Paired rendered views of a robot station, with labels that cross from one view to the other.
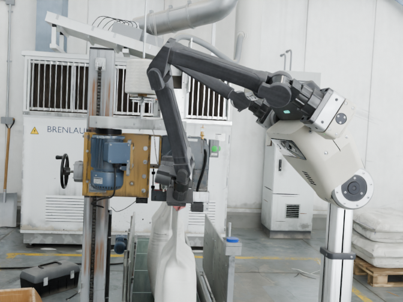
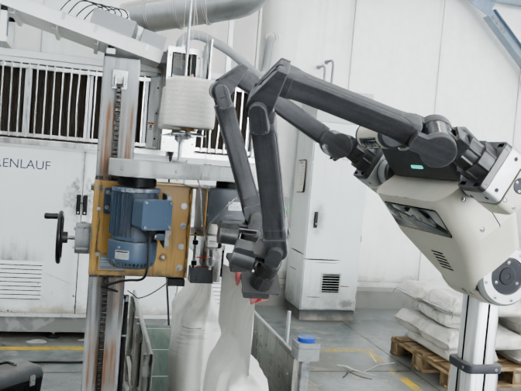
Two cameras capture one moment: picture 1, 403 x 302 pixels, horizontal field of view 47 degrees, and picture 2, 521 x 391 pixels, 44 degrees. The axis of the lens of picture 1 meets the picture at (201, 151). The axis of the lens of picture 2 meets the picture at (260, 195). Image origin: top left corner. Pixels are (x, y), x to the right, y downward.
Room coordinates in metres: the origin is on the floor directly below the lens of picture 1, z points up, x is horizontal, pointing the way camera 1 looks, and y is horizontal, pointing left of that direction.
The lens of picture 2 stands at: (0.10, 0.32, 1.44)
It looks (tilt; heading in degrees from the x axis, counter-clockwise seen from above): 3 degrees down; 352
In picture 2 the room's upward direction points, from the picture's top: 5 degrees clockwise
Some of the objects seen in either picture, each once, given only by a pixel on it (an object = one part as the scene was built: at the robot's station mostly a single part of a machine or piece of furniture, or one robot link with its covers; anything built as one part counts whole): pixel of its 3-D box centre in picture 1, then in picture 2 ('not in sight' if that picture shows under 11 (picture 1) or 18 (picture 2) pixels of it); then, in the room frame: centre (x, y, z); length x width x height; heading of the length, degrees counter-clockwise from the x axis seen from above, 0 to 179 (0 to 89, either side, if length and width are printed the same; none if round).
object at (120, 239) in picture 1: (123, 243); not in sight; (3.93, 0.64, 0.35); 0.30 x 0.15 x 0.15; 7
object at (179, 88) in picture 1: (172, 84); (177, 102); (4.75, 0.33, 1.82); 0.51 x 0.27 x 0.71; 7
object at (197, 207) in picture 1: (200, 206); not in sight; (2.33, -0.01, 0.98); 0.09 x 0.05 x 0.05; 97
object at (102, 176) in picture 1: (107, 162); (133, 226); (2.12, 0.43, 1.21); 0.15 x 0.15 x 0.25
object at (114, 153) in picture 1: (116, 154); (151, 217); (2.04, 0.38, 1.25); 0.10 x 0.08 x 0.12; 122
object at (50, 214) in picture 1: (130, 151); (107, 197); (5.50, 0.85, 1.05); 2.28 x 1.16 x 2.09; 97
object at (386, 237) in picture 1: (378, 230); (452, 312); (4.60, -1.83, 0.44); 0.66 x 0.42 x 0.14; 1
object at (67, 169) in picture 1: (64, 171); (58, 237); (2.32, 0.69, 1.13); 0.18 x 0.11 x 0.18; 7
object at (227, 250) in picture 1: (232, 247); (305, 349); (2.23, -0.17, 0.81); 0.08 x 0.08 x 0.06; 7
